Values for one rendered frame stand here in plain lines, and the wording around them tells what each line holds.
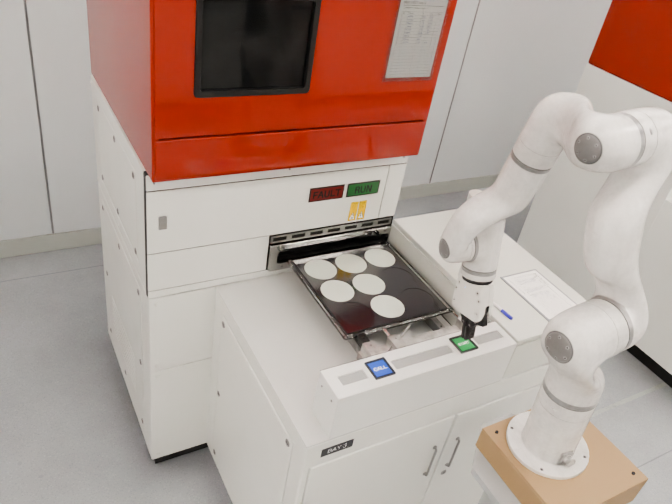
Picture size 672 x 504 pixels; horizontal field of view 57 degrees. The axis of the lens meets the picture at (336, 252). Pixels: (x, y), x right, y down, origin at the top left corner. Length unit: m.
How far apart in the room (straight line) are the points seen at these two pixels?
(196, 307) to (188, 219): 0.32
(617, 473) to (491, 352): 0.39
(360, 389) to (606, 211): 0.65
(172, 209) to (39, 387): 1.29
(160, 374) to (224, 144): 0.83
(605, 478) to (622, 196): 0.68
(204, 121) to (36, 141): 1.73
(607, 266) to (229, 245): 1.04
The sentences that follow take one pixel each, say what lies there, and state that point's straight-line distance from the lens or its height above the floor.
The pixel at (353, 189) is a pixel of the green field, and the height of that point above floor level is 1.10.
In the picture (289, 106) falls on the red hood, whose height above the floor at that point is 1.41.
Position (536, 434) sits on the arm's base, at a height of 0.96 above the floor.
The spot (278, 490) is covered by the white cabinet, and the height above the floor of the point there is 0.53.
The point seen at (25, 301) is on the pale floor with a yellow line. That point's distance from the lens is 3.19.
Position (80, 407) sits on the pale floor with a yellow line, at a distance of 2.68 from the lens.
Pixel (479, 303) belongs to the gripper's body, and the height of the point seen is 1.12.
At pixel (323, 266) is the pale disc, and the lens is 1.89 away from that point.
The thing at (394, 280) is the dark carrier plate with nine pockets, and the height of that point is 0.90.
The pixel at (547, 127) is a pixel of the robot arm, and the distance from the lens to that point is 1.27.
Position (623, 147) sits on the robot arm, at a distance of 1.13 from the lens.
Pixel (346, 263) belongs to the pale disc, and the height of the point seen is 0.90.
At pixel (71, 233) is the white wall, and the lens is 3.45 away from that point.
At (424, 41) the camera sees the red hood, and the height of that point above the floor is 1.57.
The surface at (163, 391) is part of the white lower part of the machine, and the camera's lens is 2.13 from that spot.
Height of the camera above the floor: 2.00
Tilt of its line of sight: 34 degrees down
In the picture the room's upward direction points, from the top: 11 degrees clockwise
